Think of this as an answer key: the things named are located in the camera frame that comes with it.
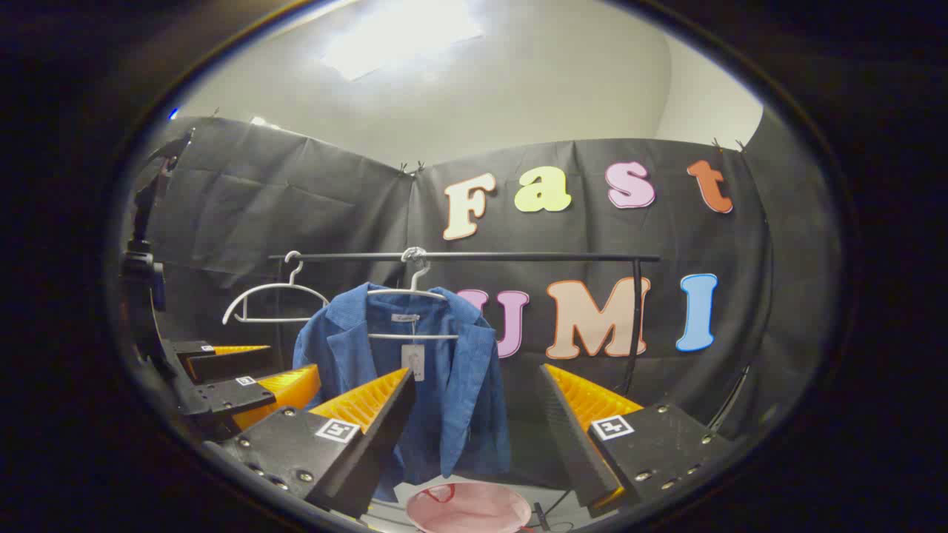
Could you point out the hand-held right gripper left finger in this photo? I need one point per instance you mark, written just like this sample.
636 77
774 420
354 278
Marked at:
378 437

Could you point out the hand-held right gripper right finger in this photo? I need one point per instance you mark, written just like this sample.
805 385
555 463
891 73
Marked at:
570 437

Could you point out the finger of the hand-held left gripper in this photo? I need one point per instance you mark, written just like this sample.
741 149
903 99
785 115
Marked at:
229 363
222 396

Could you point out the pink laundry hamper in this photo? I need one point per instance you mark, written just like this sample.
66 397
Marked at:
474 511

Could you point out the white clothes hanger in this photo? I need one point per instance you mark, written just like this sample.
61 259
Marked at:
275 286
408 292

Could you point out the black clothes rack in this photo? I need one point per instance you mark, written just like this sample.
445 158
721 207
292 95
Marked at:
518 256

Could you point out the black backdrop cloth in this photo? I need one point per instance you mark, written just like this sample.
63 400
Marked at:
296 207

